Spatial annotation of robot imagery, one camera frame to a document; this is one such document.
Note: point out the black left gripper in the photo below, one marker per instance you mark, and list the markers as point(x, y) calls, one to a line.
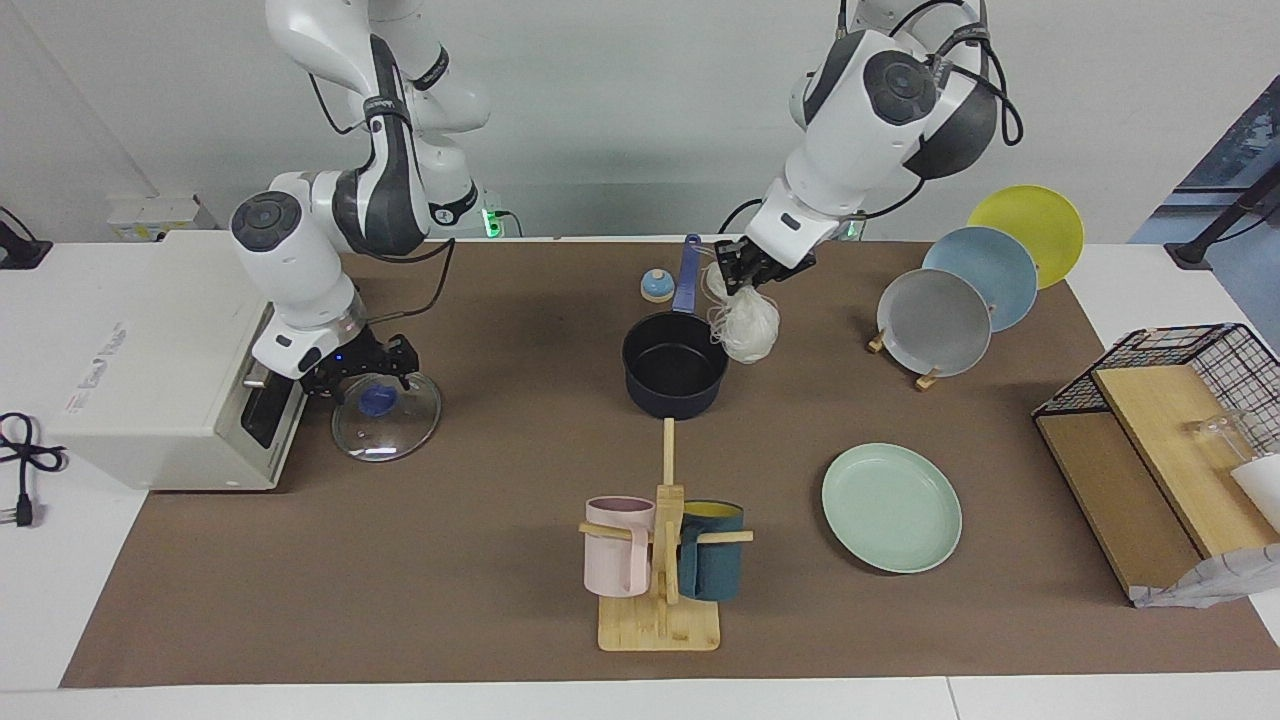
point(770, 262)

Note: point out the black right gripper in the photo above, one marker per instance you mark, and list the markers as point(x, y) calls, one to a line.
point(360, 362)

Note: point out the glass lid blue knob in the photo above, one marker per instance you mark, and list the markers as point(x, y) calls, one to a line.
point(377, 402)

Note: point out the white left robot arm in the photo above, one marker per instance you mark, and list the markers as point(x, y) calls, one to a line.
point(860, 130)

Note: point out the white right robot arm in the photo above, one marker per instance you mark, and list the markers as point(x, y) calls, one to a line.
point(290, 260)

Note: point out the grey plate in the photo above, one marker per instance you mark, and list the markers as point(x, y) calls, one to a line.
point(935, 325)

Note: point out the wooden plate rack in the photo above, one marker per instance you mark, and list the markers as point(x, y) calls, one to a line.
point(927, 379)

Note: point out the light blue plate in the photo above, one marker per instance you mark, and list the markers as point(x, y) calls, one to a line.
point(1000, 270)

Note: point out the light green plate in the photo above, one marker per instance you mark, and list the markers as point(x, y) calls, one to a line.
point(890, 510)

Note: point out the yellow plate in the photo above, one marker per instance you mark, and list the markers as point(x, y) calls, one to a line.
point(1040, 215)

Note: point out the brown table mat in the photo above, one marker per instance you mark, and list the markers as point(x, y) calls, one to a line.
point(450, 560)

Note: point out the beige toaster oven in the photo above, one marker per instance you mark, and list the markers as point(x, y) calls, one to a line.
point(150, 350)

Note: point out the dark teal mug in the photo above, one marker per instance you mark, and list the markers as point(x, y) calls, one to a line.
point(715, 565)

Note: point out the pink mug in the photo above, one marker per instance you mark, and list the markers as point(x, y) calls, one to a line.
point(610, 560)

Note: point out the wooden mug tree stand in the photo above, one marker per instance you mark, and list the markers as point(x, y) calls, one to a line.
point(660, 625)

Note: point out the black clamp base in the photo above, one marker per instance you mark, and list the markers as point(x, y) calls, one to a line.
point(20, 255)

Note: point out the black stand foot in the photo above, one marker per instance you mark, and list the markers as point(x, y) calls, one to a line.
point(1190, 250)

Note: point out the clear glass cup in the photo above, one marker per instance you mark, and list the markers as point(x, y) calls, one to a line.
point(1215, 435)

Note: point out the white cup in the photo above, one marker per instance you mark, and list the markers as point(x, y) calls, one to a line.
point(1262, 480)

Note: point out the white marbled cloth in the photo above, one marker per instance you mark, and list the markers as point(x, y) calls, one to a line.
point(1220, 580)

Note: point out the white wall socket box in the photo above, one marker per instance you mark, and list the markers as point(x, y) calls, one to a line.
point(150, 215)

